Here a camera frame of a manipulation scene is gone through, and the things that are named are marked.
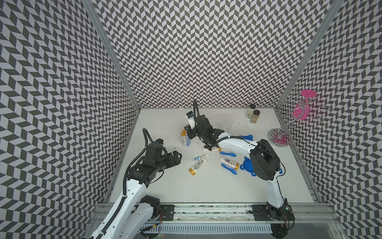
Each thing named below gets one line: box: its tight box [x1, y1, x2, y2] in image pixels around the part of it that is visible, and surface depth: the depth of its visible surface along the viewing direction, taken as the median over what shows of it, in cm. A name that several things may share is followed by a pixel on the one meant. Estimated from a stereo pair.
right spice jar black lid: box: [250, 109, 261, 124], surface depth 107 cm
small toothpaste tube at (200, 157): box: [192, 153, 209, 161], surface depth 93 cm
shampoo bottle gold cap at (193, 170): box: [189, 158, 208, 176], surface depth 88 cm
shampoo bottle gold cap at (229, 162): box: [219, 155, 240, 170], surface depth 90 cm
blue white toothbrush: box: [186, 135, 192, 147], surface depth 99 cm
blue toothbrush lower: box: [221, 162, 238, 175], surface depth 90 cm
